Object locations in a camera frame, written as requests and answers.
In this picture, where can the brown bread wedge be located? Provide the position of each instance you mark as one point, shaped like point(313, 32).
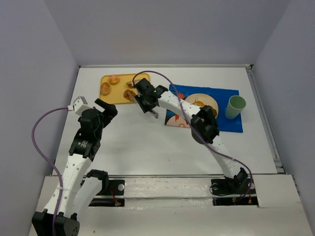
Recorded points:
point(130, 84)

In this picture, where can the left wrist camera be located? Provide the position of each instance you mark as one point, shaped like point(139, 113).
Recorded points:
point(79, 106)

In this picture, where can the beige patterned plate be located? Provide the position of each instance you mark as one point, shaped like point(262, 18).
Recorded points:
point(200, 99)

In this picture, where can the green plastic cup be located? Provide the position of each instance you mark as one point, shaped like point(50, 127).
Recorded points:
point(235, 106)

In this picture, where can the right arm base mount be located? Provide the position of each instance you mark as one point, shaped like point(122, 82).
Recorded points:
point(223, 195)

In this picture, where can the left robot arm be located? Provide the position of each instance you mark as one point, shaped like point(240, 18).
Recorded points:
point(78, 185)

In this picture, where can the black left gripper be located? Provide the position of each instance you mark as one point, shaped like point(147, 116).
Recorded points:
point(108, 111)

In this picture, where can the yellow plastic tray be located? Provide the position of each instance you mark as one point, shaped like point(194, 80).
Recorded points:
point(116, 94)

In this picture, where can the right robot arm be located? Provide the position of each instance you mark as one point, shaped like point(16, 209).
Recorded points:
point(204, 130)

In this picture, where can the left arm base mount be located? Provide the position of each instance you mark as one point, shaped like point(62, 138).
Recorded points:
point(112, 190)

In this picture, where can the small brown bread roll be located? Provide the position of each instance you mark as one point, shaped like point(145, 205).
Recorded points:
point(129, 95)

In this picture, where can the sugared round bun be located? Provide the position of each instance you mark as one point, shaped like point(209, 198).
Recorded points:
point(105, 88)

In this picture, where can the brown chocolate croissant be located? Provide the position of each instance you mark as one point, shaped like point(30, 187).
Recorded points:
point(214, 111)

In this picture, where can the metal serving tongs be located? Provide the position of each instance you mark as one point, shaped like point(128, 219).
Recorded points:
point(153, 113)

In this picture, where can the blue printed placemat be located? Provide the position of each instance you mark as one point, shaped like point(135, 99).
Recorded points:
point(222, 97)

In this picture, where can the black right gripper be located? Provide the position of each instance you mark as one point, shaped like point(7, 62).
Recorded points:
point(141, 103)

